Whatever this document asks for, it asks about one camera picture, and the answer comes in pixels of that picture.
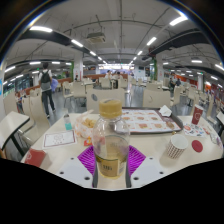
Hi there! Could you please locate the group of beige chairs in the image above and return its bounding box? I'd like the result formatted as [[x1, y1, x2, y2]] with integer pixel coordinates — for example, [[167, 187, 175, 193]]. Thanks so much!
[[3, 76, 224, 121]]

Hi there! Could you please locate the small teal sanitizer bottle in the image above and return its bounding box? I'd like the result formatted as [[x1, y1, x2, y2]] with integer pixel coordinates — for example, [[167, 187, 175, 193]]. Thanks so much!
[[63, 113, 73, 131]]

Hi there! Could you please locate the white crumpled napkin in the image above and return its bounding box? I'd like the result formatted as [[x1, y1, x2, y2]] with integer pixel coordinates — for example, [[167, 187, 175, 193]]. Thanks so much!
[[158, 104, 173, 118]]

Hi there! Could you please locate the clear bag of fried food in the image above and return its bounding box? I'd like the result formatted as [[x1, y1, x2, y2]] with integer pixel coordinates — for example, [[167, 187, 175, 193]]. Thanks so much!
[[73, 109, 99, 139]]

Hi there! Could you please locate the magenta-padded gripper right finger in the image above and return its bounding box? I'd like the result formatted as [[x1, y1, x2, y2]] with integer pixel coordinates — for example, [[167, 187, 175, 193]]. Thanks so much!
[[125, 145, 168, 189]]

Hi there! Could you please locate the red paper packet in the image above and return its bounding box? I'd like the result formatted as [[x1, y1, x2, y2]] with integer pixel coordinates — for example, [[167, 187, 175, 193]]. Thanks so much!
[[23, 148, 48, 168]]

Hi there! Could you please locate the beige black-edged neighbour table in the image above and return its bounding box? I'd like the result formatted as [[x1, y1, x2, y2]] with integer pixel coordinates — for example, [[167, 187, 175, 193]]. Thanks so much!
[[0, 111, 31, 153], [215, 111, 224, 129]]

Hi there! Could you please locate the brown food tray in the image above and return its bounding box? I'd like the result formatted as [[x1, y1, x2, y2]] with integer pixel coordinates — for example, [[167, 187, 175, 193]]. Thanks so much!
[[120, 107, 184, 135]]

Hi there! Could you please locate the person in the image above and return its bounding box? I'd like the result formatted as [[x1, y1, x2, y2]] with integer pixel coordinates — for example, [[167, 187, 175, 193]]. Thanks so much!
[[37, 62, 57, 119], [168, 73, 183, 89]]

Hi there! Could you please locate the clear bottle with yellow drink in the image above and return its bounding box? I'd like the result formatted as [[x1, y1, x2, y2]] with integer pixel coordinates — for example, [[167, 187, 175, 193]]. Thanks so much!
[[92, 98, 131, 180]]

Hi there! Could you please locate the white red-dotted paper cup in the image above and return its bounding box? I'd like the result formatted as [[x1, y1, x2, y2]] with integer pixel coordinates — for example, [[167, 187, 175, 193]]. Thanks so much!
[[164, 133, 189, 160]]

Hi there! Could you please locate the red paper drink cup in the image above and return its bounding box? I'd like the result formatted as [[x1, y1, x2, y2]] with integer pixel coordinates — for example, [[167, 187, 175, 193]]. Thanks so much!
[[191, 104, 205, 126]]

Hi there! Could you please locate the group of ceiling lights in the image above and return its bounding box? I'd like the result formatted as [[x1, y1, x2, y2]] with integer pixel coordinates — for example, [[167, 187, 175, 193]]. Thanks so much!
[[3, 14, 224, 91]]

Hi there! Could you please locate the ceiling air conditioner unit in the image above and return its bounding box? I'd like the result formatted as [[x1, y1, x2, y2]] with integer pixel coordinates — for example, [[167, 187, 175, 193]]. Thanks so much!
[[85, 31, 107, 44]]

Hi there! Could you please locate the colourful printed leaflet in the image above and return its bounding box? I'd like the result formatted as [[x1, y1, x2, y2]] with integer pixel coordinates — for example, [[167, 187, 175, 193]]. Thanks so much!
[[182, 123, 208, 138]]

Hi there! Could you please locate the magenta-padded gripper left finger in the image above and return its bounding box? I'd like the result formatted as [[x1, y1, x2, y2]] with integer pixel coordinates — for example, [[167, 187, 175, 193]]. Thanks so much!
[[56, 145, 99, 189]]

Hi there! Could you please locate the red sauce sachet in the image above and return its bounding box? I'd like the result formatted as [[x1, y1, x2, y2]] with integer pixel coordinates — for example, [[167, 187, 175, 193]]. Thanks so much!
[[83, 136, 94, 147]]

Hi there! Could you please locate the beige chair with oval hole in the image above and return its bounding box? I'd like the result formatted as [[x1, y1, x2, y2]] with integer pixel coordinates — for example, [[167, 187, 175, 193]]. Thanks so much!
[[85, 88, 126, 114], [142, 89, 172, 109]]

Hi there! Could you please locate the white card with red print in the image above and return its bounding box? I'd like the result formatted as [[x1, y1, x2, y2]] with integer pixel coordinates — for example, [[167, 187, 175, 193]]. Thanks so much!
[[42, 129, 78, 149]]

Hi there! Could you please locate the flat round red coaster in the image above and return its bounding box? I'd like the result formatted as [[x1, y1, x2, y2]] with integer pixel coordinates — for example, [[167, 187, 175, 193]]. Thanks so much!
[[191, 139, 204, 154]]

